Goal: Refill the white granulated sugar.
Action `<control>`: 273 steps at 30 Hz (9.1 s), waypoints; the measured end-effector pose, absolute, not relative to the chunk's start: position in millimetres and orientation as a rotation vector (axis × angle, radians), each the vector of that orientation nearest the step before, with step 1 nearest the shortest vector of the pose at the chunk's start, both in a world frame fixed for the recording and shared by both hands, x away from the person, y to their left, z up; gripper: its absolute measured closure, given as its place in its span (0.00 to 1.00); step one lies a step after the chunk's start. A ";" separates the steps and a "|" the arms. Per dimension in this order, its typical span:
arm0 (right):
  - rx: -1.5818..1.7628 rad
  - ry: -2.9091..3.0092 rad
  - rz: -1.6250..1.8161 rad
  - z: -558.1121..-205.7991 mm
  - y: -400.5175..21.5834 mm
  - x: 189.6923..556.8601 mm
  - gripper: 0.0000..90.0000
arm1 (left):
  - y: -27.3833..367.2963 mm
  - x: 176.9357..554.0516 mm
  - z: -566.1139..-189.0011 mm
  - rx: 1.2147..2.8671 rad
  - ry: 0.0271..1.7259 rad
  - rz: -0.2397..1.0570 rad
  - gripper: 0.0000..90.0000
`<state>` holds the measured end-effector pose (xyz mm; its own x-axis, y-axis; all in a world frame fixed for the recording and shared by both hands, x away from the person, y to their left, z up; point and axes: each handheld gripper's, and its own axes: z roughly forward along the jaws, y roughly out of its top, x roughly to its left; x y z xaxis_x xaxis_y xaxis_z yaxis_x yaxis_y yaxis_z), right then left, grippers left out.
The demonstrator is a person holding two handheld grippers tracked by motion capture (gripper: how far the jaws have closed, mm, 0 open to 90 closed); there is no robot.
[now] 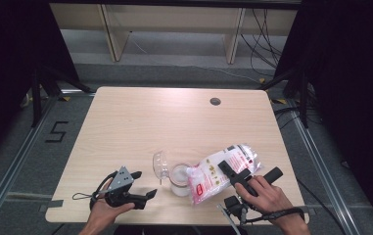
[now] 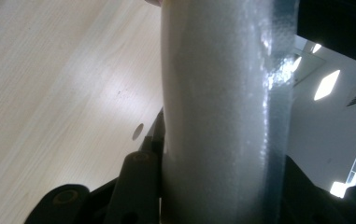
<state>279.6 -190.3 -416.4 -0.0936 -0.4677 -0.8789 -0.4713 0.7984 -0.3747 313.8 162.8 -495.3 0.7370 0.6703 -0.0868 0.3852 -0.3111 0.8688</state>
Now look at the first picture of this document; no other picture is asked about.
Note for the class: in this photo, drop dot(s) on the black metal stand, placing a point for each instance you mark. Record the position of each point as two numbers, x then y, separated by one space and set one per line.
303 98
37 98

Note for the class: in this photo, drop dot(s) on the person's left hand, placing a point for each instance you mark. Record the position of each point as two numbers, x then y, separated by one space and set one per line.
102 213

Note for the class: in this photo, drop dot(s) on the yellow black tape piece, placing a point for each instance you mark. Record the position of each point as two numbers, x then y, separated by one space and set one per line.
64 98
280 101
262 80

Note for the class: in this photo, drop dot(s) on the beige wooden shelf unit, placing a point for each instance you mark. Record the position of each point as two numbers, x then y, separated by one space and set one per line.
174 19

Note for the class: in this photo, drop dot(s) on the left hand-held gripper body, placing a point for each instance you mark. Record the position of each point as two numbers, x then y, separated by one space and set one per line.
122 178

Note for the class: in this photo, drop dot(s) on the red and white sugar bag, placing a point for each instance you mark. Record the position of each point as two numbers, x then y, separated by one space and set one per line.
207 182

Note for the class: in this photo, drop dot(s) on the aluminium floor rail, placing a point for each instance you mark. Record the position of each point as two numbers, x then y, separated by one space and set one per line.
17 156
321 169

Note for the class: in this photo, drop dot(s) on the person's right hand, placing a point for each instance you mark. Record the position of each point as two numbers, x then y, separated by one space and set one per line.
267 199

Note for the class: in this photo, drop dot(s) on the black curtain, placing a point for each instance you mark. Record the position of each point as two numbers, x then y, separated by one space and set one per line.
353 65
4 49

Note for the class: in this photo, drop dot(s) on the grey tape strip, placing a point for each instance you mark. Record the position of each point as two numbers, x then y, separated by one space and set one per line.
306 209
52 204

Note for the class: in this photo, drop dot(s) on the clear glass jar with lid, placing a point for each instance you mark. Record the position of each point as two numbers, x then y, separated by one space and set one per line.
179 188

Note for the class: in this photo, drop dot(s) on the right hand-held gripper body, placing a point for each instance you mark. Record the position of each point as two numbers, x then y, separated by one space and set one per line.
234 205

